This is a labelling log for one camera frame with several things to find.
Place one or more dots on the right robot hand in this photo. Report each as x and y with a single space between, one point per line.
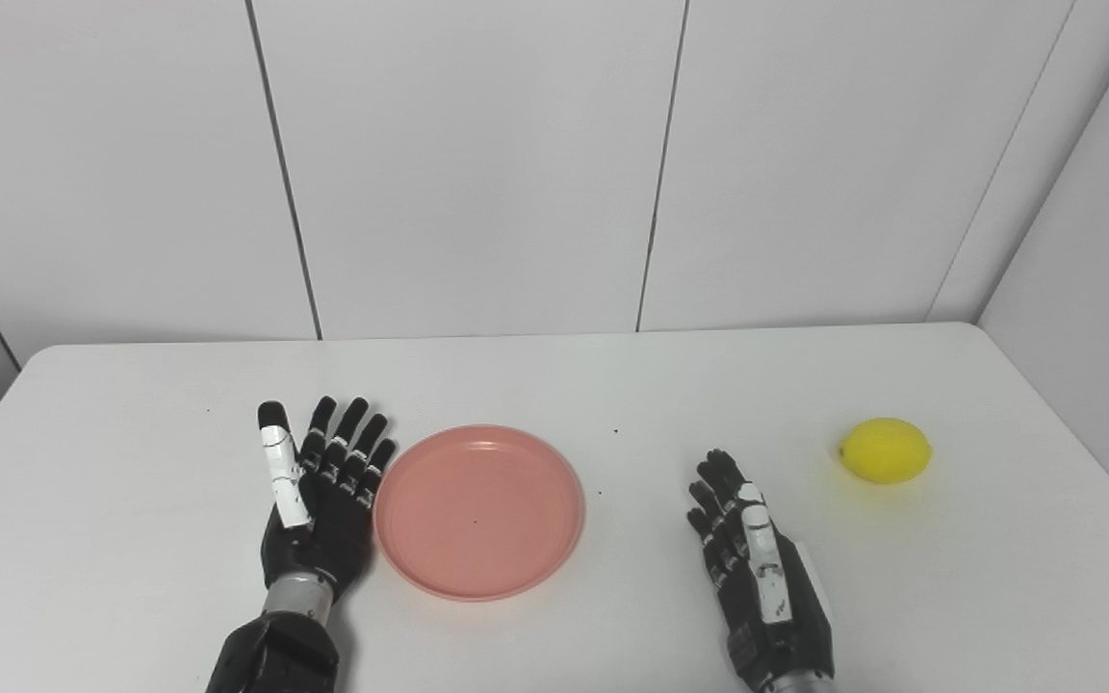
761 597

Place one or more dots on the yellow lemon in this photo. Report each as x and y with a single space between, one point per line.
886 449

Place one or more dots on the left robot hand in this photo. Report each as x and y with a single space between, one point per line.
319 510

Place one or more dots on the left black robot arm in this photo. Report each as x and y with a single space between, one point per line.
280 645

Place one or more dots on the pink round plate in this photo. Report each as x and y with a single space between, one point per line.
479 512

